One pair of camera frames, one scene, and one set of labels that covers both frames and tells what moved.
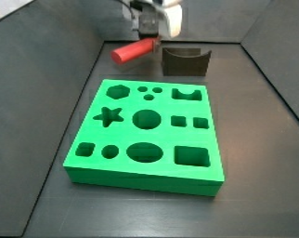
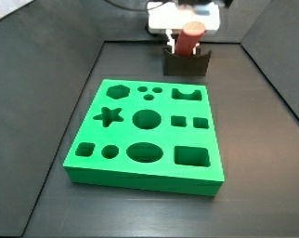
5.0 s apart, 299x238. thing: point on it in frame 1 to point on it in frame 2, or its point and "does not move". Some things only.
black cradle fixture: [184, 61] does not move
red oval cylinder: [132, 50] to [193, 31]
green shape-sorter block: [149, 138] does not move
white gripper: [156, 19] to [168, 17]
